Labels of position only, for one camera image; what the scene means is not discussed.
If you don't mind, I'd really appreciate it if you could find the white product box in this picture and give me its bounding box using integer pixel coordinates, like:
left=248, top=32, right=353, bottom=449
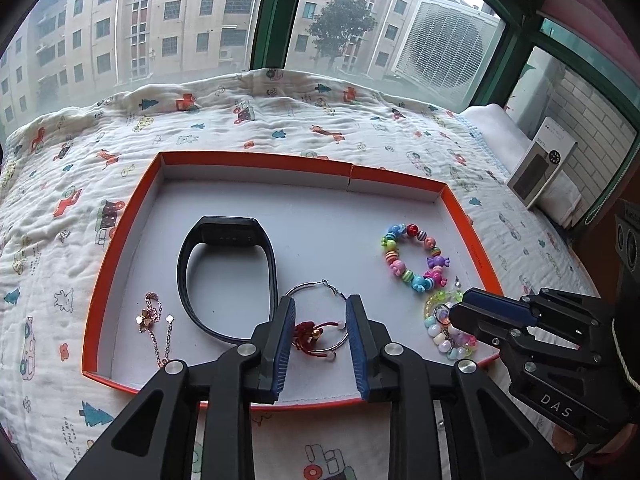
left=508, top=117, right=577, bottom=209

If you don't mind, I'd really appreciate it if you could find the pastel pearl bead bracelet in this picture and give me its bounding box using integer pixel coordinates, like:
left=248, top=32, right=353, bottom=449
left=422, top=286, right=478, bottom=362

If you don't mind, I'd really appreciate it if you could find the right hand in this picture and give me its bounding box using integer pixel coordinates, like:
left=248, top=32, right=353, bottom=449
left=549, top=421, right=640, bottom=480

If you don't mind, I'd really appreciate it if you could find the white pillow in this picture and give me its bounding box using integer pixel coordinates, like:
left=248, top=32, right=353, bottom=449
left=462, top=104, right=582, bottom=228

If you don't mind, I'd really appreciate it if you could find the outdoor air conditioner unit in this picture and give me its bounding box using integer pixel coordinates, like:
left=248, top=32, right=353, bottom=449
left=394, top=0, right=504, bottom=101

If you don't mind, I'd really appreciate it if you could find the orange shallow box tray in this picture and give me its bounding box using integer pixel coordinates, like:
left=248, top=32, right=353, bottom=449
left=81, top=151, right=500, bottom=392

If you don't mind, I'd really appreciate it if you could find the green window frame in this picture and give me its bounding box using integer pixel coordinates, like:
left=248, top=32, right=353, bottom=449
left=250, top=0, right=639, bottom=223

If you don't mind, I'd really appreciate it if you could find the cartoon printed white quilt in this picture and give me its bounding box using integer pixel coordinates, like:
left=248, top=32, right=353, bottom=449
left=1, top=70, right=594, bottom=479

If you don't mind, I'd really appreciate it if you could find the silver hoop earring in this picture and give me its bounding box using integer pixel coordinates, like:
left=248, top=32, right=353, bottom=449
left=286, top=278, right=348, bottom=362

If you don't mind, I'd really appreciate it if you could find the colourful candy bead bracelet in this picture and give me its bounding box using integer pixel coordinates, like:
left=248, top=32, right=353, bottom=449
left=380, top=222, right=450, bottom=295

